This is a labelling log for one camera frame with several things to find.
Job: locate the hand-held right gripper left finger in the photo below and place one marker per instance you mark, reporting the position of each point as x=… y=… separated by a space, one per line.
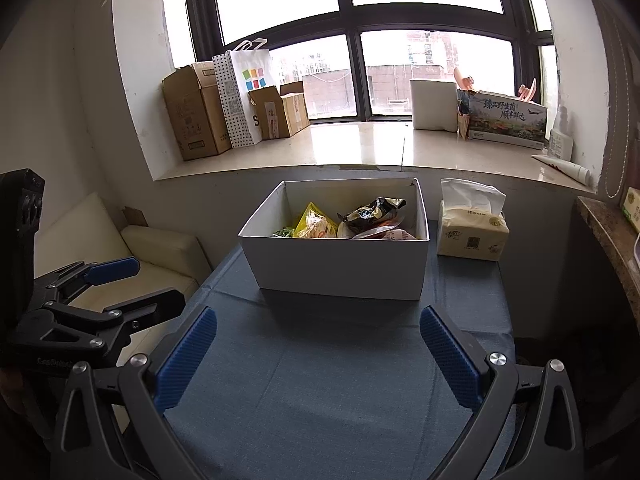
x=185 y=360

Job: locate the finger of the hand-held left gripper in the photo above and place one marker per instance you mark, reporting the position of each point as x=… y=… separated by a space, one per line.
x=145 y=305
x=112 y=270

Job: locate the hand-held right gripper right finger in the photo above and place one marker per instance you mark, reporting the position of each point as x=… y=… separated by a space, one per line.
x=450 y=360

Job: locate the white cardboard box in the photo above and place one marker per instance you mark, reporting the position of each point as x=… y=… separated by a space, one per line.
x=340 y=270

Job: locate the green seaweed snack packet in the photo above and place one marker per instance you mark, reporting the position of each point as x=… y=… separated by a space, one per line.
x=283 y=232

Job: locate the black crinkled snack packet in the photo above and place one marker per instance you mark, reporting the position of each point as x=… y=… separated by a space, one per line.
x=372 y=210

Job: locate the yellow clear snack bag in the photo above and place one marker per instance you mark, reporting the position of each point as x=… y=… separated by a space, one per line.
x=315 y=220

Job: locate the cream sofa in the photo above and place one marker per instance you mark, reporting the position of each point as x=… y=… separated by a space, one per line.
x=155 y=250

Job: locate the yellow tissue pack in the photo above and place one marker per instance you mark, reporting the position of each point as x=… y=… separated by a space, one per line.
x=470 y=240

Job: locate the blue tablecloth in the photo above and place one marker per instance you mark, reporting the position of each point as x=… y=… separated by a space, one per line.
x=325 y=385

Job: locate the tall brown cardboard box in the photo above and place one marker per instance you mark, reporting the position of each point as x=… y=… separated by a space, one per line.
x=192 y=115

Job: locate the polka dot paper bag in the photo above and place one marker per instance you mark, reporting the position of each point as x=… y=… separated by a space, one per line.
x=230 y=105

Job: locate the brown stone counter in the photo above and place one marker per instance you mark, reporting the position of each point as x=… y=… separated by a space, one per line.
x=607 y=230

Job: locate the white tube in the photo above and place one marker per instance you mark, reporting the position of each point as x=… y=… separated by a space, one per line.
x=562 y=167

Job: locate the small open cardboard box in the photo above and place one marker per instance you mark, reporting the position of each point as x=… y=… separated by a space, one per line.
x=280 y=112

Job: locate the green label box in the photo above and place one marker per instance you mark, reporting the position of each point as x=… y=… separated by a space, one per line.
x=631 y=210

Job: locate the marble window sill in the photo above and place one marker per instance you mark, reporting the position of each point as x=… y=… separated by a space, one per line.
x=350 y=145

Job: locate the printed landscape gift box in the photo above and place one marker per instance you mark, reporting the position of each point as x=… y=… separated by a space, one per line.
x=507 y=120

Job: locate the white bag coloured squares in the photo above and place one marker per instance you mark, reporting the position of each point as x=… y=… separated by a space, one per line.
x=255 y=65

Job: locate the white foam box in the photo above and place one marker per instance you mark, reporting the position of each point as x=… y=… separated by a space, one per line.
x=432 y=105

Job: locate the pink plastic toy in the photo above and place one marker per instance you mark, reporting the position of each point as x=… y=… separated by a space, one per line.
x=465 y=80
x=527 y=92

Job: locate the dark curtain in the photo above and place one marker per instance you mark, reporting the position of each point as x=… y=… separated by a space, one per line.
x=622 y=85

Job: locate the black window frame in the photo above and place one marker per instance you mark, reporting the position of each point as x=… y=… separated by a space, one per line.
x=352 y=60

